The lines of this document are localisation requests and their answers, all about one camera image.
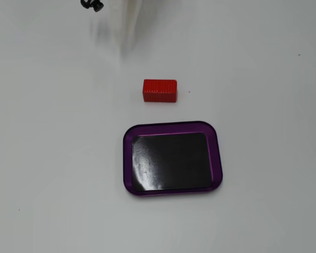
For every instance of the small black camera white mount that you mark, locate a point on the small black camera white mount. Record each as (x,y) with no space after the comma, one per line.
(94,4)

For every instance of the red rectangular block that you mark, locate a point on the red rectangular block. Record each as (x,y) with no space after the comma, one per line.
(159,90)

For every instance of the purple tray with black mat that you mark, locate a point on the purple tray with black mat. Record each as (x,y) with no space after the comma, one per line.
(171,160)

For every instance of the white fixed gripper finger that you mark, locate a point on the white fixed gripper finger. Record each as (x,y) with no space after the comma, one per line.
(126,23)

